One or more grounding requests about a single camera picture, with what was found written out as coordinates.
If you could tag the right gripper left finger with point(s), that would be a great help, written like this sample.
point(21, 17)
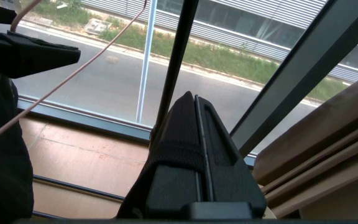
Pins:
point(172, 189)

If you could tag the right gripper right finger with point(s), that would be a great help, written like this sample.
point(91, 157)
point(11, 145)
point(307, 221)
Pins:
point(232, 183)

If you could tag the pink clothes hanger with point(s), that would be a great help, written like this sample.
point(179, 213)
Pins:
point(73, 73)

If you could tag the black garment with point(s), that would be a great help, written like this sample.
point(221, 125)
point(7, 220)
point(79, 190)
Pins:
point(176, 133)

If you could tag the black shorts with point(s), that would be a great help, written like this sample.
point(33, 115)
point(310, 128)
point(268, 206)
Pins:
point(2, 161)

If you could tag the black clothes rack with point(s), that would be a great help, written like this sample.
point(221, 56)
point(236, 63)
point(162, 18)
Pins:
point(176, 62)

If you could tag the brown curtain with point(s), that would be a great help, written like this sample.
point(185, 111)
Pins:
point(322, 140)

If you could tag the window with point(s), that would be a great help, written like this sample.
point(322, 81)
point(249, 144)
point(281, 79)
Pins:
point(306, 62)

